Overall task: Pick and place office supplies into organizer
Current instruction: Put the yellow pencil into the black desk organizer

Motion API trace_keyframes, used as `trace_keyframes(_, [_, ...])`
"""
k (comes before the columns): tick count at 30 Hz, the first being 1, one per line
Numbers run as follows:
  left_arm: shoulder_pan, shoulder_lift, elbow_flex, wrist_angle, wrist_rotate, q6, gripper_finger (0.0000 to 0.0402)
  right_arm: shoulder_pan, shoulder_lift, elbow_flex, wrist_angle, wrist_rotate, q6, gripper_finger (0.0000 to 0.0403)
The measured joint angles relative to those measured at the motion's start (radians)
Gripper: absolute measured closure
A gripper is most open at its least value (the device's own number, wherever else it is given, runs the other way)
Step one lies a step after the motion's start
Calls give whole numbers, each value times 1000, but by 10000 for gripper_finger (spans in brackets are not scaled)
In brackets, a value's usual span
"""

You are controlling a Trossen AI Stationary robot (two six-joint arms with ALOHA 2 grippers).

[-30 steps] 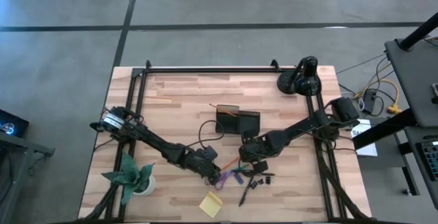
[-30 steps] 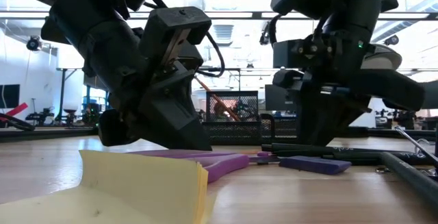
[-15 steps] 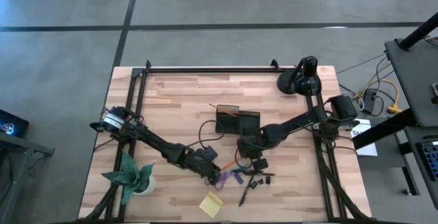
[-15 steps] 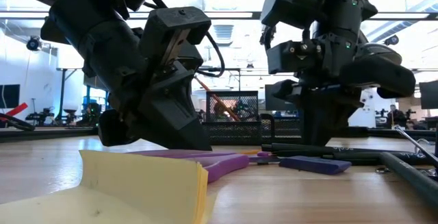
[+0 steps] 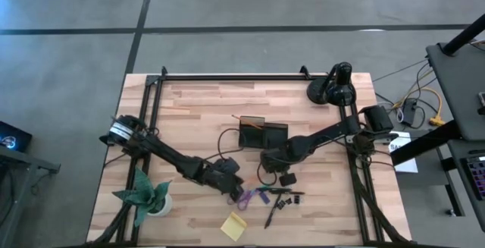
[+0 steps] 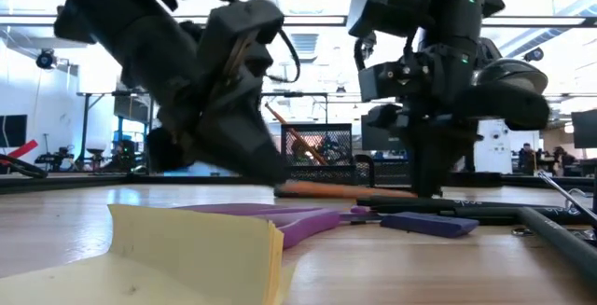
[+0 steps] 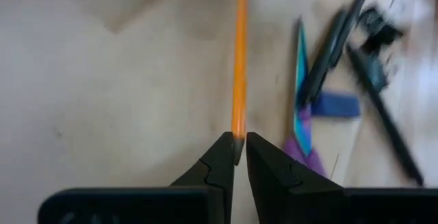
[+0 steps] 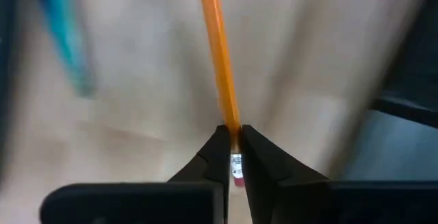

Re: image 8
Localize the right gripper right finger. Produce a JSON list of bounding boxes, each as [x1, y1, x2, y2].
[[240, 124, 332, 224]]

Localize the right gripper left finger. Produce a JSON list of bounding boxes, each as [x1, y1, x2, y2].
[[166, 124, 231, 224]]

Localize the orange pencil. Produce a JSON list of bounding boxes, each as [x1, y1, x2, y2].
[[196, 0, 246, 188]]

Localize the purple handled scissors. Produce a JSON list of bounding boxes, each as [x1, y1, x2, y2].
[[38, 0, 99, 99]]

